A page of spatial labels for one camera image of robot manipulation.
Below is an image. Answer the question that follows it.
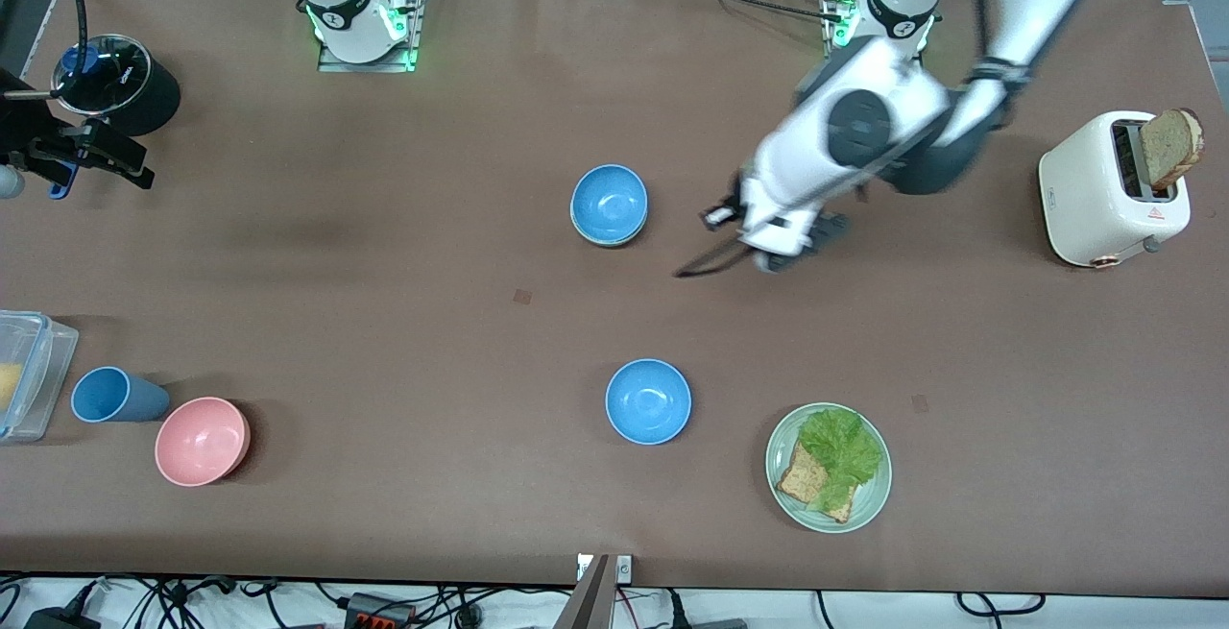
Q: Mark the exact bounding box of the blue bowl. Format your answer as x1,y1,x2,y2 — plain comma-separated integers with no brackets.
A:
569,163,650,245
605,358,693,446

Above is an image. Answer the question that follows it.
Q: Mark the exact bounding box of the green bowl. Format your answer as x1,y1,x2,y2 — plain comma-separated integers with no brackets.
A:
573,226,647,249

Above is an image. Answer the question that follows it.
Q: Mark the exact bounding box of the pink bowl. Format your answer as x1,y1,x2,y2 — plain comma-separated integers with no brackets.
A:
155,397,253,488

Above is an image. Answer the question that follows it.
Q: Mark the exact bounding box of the clear plastic container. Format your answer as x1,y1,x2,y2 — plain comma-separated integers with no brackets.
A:
0,310,80,444

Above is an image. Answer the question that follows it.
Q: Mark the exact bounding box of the blue cup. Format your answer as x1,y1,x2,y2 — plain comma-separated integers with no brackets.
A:
71,366,171,424

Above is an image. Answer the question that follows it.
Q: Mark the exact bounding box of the green lettuce leaf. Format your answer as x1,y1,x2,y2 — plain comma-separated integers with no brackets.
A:
798,406,884,513

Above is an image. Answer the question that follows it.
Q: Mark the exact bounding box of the brown bread slice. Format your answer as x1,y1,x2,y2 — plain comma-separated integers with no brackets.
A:
776,441,855,524

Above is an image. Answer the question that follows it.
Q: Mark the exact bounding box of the green plate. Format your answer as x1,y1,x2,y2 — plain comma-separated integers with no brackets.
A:
765,402,893,534

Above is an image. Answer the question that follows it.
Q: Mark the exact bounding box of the cream white toaster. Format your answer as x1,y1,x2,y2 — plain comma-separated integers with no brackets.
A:
1039,110,1193,270

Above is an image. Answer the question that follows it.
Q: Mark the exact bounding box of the brown toast slice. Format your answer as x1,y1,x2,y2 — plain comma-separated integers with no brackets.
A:
1139,108,1205,191

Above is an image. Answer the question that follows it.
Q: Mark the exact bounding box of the grey metal bar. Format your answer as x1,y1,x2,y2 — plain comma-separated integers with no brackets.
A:
554,554,615,629

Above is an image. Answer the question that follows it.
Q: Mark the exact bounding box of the black power plug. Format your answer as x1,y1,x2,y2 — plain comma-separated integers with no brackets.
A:
23,606,103,629

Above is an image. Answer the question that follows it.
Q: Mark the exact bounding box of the black orange power adapter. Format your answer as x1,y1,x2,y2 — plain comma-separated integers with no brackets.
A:
344,593,417,629

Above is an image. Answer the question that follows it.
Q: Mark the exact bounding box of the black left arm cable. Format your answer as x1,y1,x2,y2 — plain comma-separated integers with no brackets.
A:
672,0,995,280

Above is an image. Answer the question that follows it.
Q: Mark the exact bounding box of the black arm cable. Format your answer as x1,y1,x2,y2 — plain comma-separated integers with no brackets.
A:
53,0,90,68
672,0,995,280

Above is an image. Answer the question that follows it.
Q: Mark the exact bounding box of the black pot blue handle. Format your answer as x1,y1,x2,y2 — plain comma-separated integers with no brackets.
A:
48,34,182,200

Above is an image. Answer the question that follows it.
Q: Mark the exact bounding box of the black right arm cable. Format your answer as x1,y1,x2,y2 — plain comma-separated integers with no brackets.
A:
53,0,90,68

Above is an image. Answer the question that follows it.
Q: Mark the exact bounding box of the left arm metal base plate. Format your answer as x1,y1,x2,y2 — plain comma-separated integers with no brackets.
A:
823,0,928,84

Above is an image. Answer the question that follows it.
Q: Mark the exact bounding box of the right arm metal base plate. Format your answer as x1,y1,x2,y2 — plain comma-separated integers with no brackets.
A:
317,0,426,74

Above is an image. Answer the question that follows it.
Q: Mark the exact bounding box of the small white bracket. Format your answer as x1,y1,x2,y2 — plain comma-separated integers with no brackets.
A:
576,554,634,583

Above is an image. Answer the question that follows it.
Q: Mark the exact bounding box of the looped black floor cable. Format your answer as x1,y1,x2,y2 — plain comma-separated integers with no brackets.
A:
954,592,1048,617

